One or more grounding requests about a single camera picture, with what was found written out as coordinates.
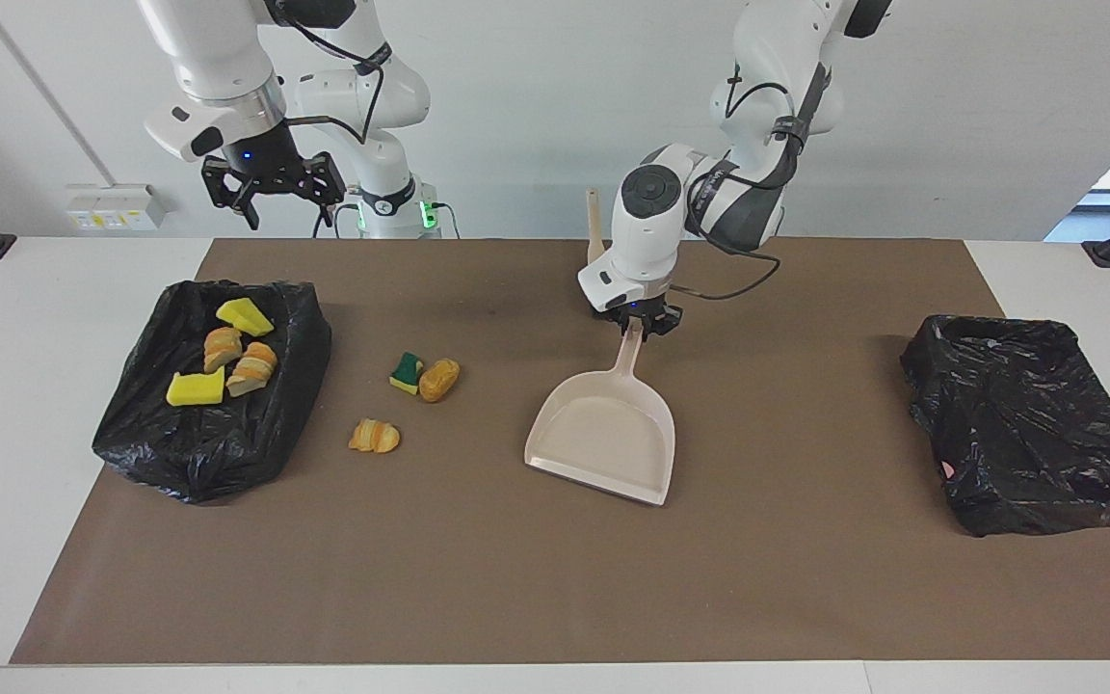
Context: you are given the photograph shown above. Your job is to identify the green and yellow sponge piece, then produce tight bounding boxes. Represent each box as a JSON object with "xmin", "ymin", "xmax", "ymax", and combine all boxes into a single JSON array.
[{"xmin": 388, "ymin": 351, "xmax": 427, "ymax": 396}]

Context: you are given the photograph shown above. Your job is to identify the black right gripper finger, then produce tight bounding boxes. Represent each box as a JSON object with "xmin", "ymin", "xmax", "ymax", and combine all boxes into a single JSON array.
[
  {"xmin": 309, "ymin": 151, "xmax": 345, "ymax": 228},
  {"xmin": 202, "ymin": 157, "xmax": 262, "ymax": 230}
]

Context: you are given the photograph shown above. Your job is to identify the white wall socket box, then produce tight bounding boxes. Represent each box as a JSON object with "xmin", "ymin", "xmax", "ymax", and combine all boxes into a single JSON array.
[{"xmin": 64, "ymin": 183, "xmax": 171, "ymax": 232}]

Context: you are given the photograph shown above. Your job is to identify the pale beige bread chunk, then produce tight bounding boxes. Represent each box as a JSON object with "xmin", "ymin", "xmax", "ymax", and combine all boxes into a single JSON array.
[{"xmin": 225, "ymin": 341, "xmax": 279, "ymax": 399}]

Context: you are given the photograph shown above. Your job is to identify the black right base cable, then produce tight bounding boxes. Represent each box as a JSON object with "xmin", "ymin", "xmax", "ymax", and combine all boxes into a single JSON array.
[{"xmin": 311, "ymin": 186, "xmax": 365, "ymax": 239}]

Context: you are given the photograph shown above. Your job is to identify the white wall conduit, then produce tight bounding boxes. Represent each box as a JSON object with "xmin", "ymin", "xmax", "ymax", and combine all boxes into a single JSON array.
[{"xmin": 0, "ymin": 0, "xmax": 122, "ymax": 189}]

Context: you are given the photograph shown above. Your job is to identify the beige hand brush black bristles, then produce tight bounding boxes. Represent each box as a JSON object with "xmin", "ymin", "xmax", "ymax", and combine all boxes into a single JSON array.
[{"xmin": 586, "ymin": 188, "xmax": 606, "ymax": 266}]

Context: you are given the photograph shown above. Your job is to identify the black bag-lined bin pink spot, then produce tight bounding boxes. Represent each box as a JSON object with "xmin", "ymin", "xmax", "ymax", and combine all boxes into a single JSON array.
[{"xmin": 899, "ymin": 313, "xmax": 1110, "ymax": 539}]

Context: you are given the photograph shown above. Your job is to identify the brown table mat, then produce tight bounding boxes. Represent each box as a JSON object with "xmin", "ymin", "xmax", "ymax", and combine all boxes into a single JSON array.
[{"xmin": 11, "ymin": 238, "xmax": 1110, "ymax": 666}]

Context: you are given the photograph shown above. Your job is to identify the brown oval bread roll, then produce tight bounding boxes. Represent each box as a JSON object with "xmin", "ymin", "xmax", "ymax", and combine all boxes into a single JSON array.
[{"xmin": 418, "ymin": 358, "xmax": 462, "ymax": 404}]

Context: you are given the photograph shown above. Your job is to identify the beige plastic dustpan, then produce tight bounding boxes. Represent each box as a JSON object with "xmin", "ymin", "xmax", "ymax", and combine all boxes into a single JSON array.
[{"xmin": 524, "ymin": 318, "xmax": 677, "ymax": 507}]

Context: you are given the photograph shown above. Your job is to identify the yellow notched sponge piece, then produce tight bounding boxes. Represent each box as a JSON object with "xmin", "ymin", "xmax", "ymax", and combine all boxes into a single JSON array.
[{"xmin": 166, "ymin": 366, "xmax": 227, "ymax": 409}]

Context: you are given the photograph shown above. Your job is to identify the orange striped croissant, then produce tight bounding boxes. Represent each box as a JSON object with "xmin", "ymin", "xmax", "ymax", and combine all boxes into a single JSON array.
[
  {"xmin": 348, "ymin": 417, "xmax": 402, "ymax": 455},
  {"xmin": 202, "ymin": 327, "xmax": 244, "ymax": 375}
]

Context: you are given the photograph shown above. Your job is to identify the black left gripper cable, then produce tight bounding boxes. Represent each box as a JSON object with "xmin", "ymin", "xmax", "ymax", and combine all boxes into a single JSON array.
[{"xmin": 669, "ymin": 58, "xmax": 811, "ymax": 303}]

